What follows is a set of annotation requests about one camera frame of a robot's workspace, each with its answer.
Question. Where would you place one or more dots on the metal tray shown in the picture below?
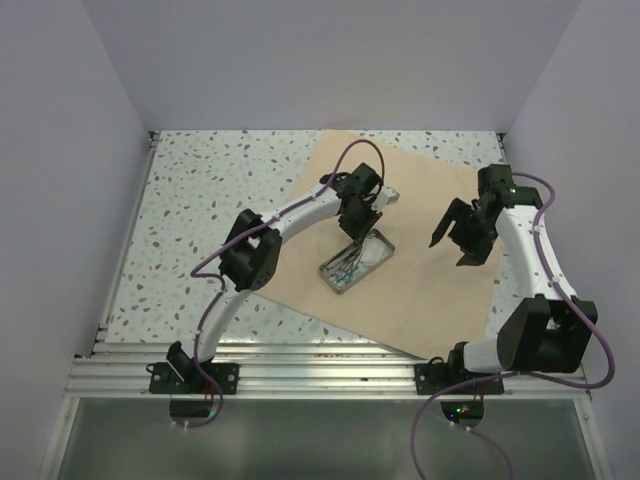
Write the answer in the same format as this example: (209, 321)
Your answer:
(364, 271)

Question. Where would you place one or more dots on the aluminium rail frame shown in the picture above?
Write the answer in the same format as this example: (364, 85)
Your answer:
(314, 401)

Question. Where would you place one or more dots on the white gauze pad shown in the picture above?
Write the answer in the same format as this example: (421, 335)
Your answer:
(374, 250)

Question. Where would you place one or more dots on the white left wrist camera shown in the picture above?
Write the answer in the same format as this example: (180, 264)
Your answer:
(387, 196)

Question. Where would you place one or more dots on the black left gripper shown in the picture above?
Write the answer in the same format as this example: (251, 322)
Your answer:
(358, 220)

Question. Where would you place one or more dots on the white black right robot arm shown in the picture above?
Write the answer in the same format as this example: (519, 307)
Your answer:
(550, 328)

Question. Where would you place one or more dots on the beige cloth mat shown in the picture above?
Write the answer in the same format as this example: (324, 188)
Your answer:
(421, 301)

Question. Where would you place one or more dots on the teal blade packet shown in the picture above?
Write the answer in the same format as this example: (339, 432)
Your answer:
(344, 278)

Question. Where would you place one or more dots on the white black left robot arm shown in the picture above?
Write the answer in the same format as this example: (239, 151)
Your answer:
(249, 257)

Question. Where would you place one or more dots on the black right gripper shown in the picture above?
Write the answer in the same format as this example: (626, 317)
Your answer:
(464, 234)

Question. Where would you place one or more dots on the steel hemostat forceps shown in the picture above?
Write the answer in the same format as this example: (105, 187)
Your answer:
(344, 259)

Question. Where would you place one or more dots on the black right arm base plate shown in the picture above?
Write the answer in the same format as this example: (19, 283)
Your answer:
(433, 377)

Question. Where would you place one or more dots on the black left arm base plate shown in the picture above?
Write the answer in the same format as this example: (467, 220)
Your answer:
(165, 381)

